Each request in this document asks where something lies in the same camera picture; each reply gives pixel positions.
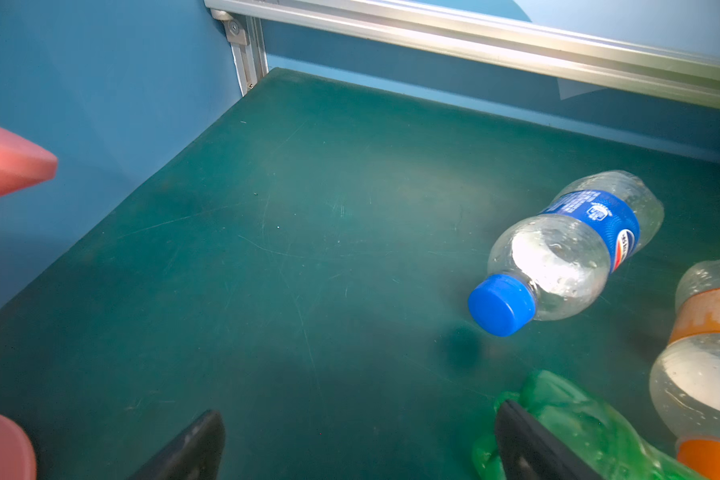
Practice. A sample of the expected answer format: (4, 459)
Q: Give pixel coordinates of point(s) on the green crushed plastic bottle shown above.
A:
(589, 426)

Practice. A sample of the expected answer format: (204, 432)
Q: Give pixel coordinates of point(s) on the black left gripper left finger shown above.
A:
(195, 453)

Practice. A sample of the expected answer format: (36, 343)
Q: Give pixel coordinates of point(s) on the clear bottle blue cap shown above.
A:
(555, 264)

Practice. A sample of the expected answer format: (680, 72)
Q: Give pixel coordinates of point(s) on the aluminium frame rail back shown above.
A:
(503, 42)

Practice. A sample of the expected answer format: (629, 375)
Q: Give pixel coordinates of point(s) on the clear bottle orange label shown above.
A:
(685, 378)

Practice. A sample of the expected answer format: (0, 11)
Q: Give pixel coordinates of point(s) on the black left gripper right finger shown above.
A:
(528, 450)

